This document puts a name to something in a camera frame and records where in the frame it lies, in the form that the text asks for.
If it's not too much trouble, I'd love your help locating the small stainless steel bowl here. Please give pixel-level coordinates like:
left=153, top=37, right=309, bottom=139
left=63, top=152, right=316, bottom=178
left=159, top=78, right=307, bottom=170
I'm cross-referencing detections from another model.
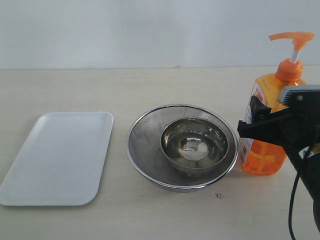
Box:
left=160, top=117, right=230, bottom=176

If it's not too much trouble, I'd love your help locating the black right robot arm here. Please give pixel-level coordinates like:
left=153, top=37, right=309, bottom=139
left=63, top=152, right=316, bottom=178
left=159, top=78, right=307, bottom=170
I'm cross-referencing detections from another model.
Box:
left=237, top=96, right=320, bottom=240

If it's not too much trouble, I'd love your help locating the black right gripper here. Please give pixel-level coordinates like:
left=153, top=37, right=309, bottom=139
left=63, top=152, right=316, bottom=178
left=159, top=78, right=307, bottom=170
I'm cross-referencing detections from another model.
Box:
left=237, top=95, right=320, bottom=173

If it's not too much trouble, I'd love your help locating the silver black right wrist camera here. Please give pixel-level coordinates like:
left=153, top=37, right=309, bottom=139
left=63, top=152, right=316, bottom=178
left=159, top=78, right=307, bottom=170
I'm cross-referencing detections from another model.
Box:
left=278, top=84, right=320, bottom=108

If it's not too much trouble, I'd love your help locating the orange pump soap bottle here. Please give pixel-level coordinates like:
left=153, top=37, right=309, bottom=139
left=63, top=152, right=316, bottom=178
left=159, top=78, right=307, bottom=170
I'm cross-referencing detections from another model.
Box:
left=239, top=31, right=315, bottom=176

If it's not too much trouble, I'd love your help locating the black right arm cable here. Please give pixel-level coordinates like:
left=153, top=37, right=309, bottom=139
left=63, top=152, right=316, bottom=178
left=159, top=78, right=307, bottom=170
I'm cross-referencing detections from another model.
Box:
left=288, top=147, right=313, bottom=240

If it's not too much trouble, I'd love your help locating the white rectangular plastic tray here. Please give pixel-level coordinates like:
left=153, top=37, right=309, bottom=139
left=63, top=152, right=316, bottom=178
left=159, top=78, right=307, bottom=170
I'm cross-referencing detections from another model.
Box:
left=0, top=111, right=114, bottom=207

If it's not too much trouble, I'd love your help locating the large steel mesh strainer bowl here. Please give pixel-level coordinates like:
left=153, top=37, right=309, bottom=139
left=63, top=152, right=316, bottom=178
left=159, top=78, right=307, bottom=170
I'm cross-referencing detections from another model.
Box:
left=126, top=104, right=239, bottom=192

